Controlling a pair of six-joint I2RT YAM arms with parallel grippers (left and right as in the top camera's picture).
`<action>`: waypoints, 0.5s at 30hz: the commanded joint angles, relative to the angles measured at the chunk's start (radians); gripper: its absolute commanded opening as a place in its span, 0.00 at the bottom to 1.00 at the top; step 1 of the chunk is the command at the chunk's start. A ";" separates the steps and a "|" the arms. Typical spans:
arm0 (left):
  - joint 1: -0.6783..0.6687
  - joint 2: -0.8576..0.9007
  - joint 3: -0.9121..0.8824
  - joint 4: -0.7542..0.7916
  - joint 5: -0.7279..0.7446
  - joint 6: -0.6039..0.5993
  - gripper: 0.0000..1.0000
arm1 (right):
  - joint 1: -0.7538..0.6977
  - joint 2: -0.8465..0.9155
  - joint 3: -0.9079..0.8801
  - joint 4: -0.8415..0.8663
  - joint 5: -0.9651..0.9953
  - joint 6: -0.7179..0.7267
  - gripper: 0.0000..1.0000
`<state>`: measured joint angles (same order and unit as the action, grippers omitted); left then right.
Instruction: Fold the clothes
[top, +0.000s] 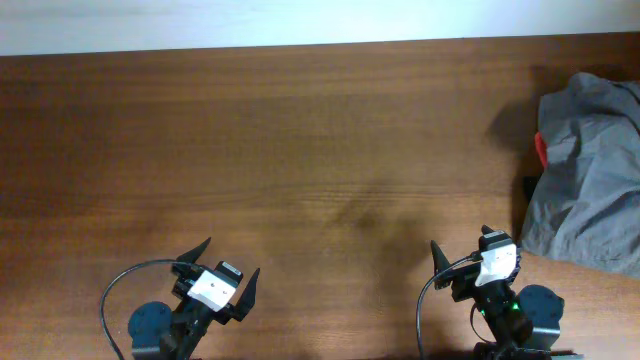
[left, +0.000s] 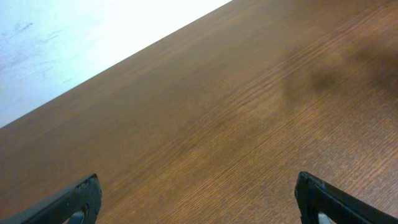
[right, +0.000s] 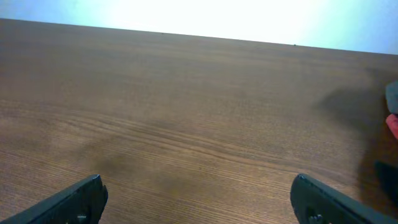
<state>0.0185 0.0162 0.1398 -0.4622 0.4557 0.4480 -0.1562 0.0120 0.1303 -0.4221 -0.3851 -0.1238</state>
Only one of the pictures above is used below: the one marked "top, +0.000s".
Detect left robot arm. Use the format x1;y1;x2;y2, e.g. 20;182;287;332
128;240;260;360

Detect black garment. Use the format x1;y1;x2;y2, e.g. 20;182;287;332
522;175;541;203

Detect grey shorts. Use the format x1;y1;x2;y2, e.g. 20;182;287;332
520;73;639;278

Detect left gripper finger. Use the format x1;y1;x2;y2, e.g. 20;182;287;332
233;268;260;322
176;238;211;264

